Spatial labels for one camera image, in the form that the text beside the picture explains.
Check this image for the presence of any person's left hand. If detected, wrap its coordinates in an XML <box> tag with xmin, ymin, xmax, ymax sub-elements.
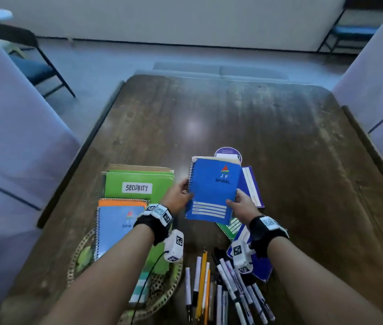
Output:
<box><xmin>160</xmin><ymin>179</ymin><xmax>194</xmax><ymax>216</ymax></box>

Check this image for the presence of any person's right hand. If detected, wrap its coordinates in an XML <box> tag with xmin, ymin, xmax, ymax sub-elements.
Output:
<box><xmin>226</xmin><ymin>189</ymin><xmax>262</xmax><ymax>228</ymax></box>

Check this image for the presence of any person's left forearm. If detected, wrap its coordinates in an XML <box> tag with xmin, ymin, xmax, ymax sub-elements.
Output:
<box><xmin>39</xmin><ymin>224</ymin><xmax>155</xmax><ymax>325</ymax></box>

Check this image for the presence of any person's right forearm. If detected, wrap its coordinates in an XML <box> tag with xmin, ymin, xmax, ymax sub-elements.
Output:
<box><xmin>267</xmin><ymin>236</ymin><xmax>383</xmax><ymax>325</ymax></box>

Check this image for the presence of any dark blue notebook white strip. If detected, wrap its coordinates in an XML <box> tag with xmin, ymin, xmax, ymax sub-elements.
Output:
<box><xmin>237</xmin><ymin>166</ymin><xmax>265</xmax><ymax>209</ymax></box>

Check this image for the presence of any green notebook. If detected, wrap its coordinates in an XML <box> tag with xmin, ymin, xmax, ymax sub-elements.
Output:
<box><xmin>216</xmin><ymin>216</ymin><xmax>245</xmax><ymax>241</ymax></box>

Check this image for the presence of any purple round notepad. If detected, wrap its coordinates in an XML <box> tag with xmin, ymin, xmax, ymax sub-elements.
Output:
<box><xmin>214</xmin><ymin>147</ymin><xmax>243</xmax><ymax>165</ymax></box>

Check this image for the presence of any brown folder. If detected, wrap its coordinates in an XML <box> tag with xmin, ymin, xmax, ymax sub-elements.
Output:
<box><xmin>105</xmin><ymin>164</ymin><xmax>175</xmax><ymax>174</ymax></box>

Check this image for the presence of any green folder with white label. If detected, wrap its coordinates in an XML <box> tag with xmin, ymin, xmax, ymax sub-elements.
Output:
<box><xmin>103</xmin><ymin>170</ymin><xmax>175</xmax><ymax>204</ymax></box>

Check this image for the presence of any plain green folder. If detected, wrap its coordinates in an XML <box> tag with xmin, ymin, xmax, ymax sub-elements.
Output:
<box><xmin>75</xmin><ymin>242</ymin><xmax>170</xmax><ymax>276</ymax></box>

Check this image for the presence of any plain dark blue notebook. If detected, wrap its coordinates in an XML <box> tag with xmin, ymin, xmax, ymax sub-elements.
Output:
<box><xmin>226</xmin><ymin>224</ymin><xmax>273</xmax><ymax>283</ymax></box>

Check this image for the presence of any light blue spiral notebook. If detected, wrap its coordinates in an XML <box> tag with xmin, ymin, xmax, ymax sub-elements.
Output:
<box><xmin>93</xmin><ymin>198</ymin><xmax>150</xmax><ymax>261</ymax></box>

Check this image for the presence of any yellow pencil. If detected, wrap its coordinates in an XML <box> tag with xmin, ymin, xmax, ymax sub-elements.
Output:
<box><xmin>195</xmin><ymin>248</ymin><xmax>208</xmax><ymax>319</ymax></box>

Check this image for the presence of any pile of white black markers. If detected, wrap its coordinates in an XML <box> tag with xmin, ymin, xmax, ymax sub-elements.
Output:
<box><xmin>184</xmin><ymin>247</ymin><xmax>277</xmax><ymax>325</ymax></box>

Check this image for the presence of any orange pencil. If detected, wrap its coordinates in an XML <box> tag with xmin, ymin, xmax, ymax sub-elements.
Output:
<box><xmin>204</xmin><ymin>269</ymin><xmax>212</xmax><ymax>325</ymax></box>

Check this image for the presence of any woven wicker basket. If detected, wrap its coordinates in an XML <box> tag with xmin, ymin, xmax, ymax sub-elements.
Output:
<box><xmin>67</xmin><ymin>228</ymin><xmax>184</xmax><ymax>324</ymax></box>

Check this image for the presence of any teal white striped booklet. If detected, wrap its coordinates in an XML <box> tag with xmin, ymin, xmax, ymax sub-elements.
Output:
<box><xmin>129</xmin><ymin>271</ymin><xmax>152</xmax><ymax>304</ymax></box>

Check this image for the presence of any grey bench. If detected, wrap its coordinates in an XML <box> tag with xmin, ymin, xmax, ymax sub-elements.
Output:
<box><xmin>134</xmin><ymin>61</ymin><xmax>289</xmax><ymax>82</ymax></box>

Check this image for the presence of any lavender tablecloth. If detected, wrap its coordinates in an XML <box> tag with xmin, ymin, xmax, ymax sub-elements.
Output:
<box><xmin>0</xmin><ymin>17</ymin><xmax>81</xmax><ymax>303</ymax></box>
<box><xmin>332</xmin><ymin>0</ymin><xmax>383</xmax><ymax>190</ymax></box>

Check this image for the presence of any black folding chair blue seat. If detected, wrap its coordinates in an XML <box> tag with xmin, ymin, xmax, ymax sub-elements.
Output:
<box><xmin>0</xmin><ymin>19</ymin><xmax>76</xmax><ymax>99</ymax></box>
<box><xmin>316</xmin><ymin>0</ymin><xmax>383</xmax><ymax>55</ymax></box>

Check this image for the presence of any pale yellow cloth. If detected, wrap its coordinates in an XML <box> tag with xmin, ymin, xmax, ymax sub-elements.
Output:
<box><xmin>0</xmin><ymin>39</ymin><xmax>27</xmax><ymax>60</ymax></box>

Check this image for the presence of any black wrist strap white tracker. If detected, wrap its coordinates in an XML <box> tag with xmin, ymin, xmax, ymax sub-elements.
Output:
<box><xmin>248</xmin><ymin>216</ymin><xmax>290</xmax><ymax>258</ymax></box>
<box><xmin>133</xmin><ymin>204</ymin><xmax>174</xmax><ymax>246</ymax></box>

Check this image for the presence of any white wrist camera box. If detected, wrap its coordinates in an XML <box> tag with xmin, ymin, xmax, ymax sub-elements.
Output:
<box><xmin>163</xmin><ymin>229</ymin><xmax>184</xmax><ymax>264</ymax></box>
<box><xmin>231</xmin><ymin>239</ymin><xmax>255</xmax><ymax>275</ymax></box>

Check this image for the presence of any black cable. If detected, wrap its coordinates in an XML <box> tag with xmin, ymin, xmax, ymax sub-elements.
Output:
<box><xmin>130</xmin><ymin>250</ymin><xmax>167</xmax><ymax>325</ymax></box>

